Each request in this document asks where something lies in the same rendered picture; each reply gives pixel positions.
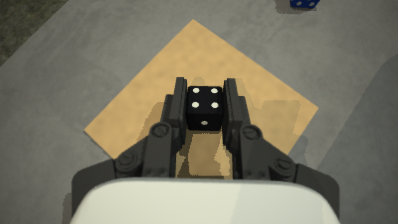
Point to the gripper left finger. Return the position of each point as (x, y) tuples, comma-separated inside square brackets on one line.
[(155, 153)]

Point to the blue die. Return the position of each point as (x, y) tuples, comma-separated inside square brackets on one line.
[(304, 3)]

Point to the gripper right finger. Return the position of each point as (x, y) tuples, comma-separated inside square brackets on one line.
[(254, 158)]

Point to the tan flat mat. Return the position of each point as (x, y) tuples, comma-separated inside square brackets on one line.
[(204, 59)]

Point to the black die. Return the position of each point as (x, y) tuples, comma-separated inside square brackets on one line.
[(205, 108)]

